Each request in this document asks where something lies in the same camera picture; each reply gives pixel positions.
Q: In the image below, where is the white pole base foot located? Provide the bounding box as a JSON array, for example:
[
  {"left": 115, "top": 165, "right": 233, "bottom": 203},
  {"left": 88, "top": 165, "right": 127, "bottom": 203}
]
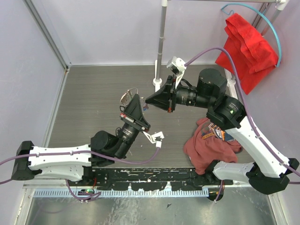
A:
[{"left": 152, "top": 60, "right": 162, "bottom": 92}]

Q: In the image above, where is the maroon printed t-shirt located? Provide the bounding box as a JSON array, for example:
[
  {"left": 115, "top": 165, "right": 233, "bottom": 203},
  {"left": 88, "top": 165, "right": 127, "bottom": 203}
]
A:
[{"left": 183, "top": 118, "right": 243, "bottom": 175}]

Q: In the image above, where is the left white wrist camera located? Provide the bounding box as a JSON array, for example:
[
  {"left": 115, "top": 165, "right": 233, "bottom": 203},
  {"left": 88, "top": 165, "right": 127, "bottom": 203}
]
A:
[{"left": 143, "top": 131, "right": 164, "bottom": 148}]

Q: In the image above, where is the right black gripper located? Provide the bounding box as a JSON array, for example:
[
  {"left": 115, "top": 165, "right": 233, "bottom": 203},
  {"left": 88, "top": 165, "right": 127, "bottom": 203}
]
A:
[{"left": 145, "top": 73, "right": 213, "bottom": 113}]

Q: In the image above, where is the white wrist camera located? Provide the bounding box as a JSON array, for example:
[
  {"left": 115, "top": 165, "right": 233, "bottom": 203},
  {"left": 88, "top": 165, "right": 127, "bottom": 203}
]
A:
[
  {"left": 166, "top": 56, "right": 187, "bottom": 88},
  {"left": 143, "top": 131, "right": 164, "bottom": 148}
]

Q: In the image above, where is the metal rack pole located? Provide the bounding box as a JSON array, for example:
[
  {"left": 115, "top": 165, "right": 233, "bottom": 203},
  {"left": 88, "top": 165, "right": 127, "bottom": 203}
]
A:
[{"left": 156, "top": 0, "right": 168, "bottom": 79}]

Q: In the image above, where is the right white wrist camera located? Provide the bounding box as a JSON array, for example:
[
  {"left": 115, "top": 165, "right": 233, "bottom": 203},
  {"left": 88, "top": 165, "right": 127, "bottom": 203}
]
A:
[{"left": 166, "top": 56, "right": 187, "bottom": 88}]

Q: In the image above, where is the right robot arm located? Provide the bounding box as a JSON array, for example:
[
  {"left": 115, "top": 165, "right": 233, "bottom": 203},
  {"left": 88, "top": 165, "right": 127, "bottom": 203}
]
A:
[{"left": 145, "top": 68, "right": 300, "bottom": 195}]

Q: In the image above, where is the red cloth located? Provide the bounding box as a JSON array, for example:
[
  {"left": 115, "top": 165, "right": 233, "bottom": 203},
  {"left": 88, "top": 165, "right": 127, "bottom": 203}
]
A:
[{"left": 224, "top": 13, "right": 278, "bottom": 95}]

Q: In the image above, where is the blue clothes hanger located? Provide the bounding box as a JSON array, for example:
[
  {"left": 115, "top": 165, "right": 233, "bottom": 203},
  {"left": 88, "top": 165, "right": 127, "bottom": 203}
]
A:
[{"left": 220, "top": 3, "right": 282, "bottom": 68}]

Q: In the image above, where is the black mounting plate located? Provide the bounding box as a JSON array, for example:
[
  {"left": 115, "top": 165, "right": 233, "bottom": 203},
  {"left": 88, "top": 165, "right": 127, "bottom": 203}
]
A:
[{"left": 68, "top": 167, "right": 221, "bottom": 191}]

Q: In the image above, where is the blue tagged key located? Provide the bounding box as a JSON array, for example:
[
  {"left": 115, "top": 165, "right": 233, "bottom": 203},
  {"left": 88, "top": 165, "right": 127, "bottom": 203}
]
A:
[{"left": 143, "top": 103, "right": 149, "bottom": 111}]

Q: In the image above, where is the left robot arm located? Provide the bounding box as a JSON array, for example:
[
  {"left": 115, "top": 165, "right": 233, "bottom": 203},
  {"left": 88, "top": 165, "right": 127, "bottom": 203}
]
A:
[{"left": 11, "top": 94, "right": 150, "bottom": 186}]

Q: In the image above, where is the slotted cable duct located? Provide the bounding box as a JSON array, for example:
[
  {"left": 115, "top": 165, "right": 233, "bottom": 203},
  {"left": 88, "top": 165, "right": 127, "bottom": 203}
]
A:
[{"left": 33, "top": 188, "right": 209, "bottom": 198}]

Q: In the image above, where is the aluminium corner profile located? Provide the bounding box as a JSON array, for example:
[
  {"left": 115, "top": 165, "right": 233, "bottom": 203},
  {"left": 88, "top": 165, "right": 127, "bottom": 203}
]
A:
[{"left": 23, "top": 0, "right": 71, "bottom": 70}]

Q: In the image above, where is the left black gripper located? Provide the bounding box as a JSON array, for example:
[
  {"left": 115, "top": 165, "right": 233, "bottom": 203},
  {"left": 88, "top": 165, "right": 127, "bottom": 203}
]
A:
[{"left": 115, "top": 95, "right": 151, "bottom": 160}]

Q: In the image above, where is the metal keyring with keys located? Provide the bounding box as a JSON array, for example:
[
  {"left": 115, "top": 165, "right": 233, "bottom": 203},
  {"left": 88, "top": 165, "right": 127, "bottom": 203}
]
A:
[{"left": 120, "top": 88, "right": 138, "bottom": 106}]

